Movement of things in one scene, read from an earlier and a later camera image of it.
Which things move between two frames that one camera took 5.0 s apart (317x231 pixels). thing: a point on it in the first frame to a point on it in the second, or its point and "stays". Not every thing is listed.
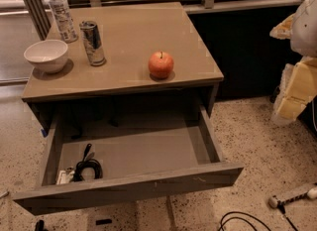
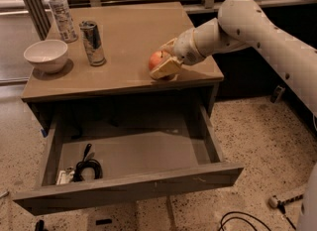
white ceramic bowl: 48,56 stays
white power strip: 311,193 to 292,203
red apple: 160,64 stays
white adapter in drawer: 65,175 stays
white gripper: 305,32 to 185,49
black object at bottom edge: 40,226 stays
